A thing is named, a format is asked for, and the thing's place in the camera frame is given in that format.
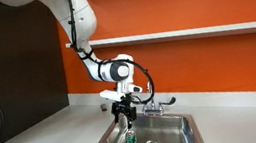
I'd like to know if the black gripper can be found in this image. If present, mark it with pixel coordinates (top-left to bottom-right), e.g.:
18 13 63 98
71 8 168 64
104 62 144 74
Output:
108 93 141 132

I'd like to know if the green drink can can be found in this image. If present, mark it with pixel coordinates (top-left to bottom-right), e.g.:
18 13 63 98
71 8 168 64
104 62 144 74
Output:
123 128 138 143

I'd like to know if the stainless steel sink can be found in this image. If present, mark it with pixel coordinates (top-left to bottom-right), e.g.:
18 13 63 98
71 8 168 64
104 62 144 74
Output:
90 103 208 143

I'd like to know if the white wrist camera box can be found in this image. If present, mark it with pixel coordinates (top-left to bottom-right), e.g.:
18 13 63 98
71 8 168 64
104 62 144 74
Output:
98 86 130 105

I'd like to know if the dark wood cabinet panel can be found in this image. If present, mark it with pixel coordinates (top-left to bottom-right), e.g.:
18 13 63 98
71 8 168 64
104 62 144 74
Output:
0 0 76 143

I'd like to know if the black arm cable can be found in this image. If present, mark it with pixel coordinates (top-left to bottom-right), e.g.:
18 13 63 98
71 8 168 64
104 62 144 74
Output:
62 0 158 115

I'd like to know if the chrome sink faucet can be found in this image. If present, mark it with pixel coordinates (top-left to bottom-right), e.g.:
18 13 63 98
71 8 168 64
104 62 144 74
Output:
129 77 179 120

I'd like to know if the long white wall shelf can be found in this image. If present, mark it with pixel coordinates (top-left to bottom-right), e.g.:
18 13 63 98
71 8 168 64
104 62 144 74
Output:
65 16 256 61

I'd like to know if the white counter backsplash strip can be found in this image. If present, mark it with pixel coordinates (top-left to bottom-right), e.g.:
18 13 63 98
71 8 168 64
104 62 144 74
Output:
67 67 256 140

